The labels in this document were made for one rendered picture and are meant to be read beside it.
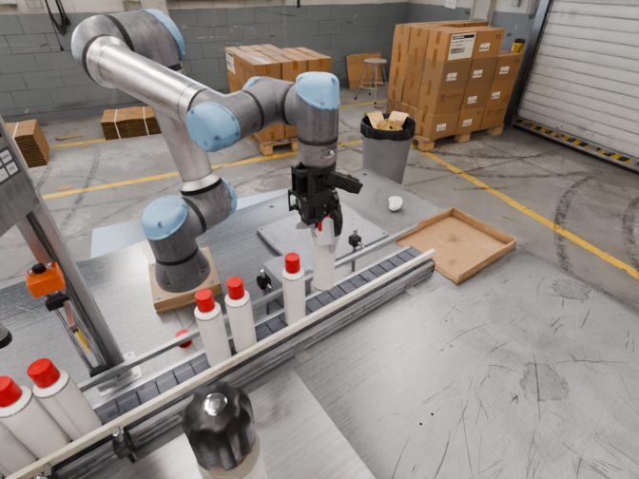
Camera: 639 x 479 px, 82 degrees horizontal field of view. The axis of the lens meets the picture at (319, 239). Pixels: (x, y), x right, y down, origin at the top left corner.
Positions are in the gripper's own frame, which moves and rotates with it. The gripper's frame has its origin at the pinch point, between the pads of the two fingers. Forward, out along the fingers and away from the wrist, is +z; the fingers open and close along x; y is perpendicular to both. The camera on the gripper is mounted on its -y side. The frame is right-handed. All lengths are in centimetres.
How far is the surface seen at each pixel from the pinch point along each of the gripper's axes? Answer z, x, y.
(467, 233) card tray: 25, -1, -65
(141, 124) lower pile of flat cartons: 96, -417, -41
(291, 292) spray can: 8.8, 1.9, 10.8
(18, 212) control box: -21, -9, 50
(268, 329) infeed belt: 21.0, -1.4, 15.9
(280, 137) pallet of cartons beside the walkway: 93, -278, -150
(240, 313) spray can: 7.0, 2.5, 23.5
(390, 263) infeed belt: 20.9, -1.8, -26.0
